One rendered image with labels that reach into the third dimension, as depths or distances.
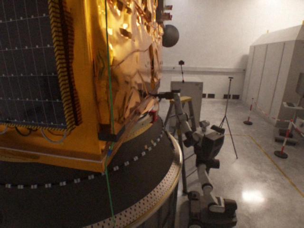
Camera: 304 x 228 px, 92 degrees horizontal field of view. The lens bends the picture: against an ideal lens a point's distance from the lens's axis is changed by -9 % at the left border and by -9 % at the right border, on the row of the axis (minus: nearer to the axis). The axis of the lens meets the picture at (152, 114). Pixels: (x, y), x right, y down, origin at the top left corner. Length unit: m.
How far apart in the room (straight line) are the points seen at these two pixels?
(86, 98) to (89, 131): 0.12
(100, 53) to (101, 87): 0.11
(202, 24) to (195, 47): 1.08
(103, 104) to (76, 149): 0.21
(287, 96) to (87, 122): 6.33
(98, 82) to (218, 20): 8.69
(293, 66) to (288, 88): 0.67
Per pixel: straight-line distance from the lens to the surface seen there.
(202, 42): 8.82
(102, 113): 0.59
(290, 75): 6.45
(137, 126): 1.16
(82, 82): 0.55
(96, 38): 0.57
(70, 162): 0.73
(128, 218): 1.21
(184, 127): 1.80
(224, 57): 9.03
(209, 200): 2.49
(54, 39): 0.54
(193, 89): 4.81
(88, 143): 0.63
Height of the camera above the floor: 2.17
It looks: 20 degrees down
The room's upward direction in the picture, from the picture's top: straight up
